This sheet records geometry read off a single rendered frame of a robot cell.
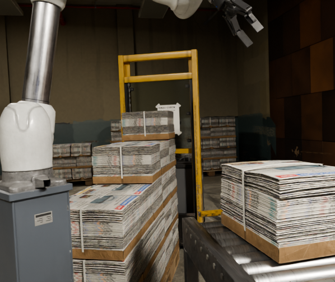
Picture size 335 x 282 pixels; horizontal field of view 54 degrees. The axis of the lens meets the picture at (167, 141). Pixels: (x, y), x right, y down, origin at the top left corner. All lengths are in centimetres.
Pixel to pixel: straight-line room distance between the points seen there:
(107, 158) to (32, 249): 102
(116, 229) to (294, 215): 80
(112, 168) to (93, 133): 648
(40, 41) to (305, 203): 105
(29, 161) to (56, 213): 19
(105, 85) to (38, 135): 748
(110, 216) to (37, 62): 69
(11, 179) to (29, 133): 15
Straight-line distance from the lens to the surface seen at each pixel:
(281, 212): 94
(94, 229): 152
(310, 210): 98
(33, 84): 133
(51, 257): 118
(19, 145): 110
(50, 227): 115
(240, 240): 115
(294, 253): 98
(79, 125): 851
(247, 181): 106
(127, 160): 200
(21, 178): 111
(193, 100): 304
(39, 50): 135
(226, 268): 94
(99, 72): 860
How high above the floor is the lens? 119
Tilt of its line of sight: 3 degrees down
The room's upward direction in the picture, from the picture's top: 2 degrees counter-clockwise
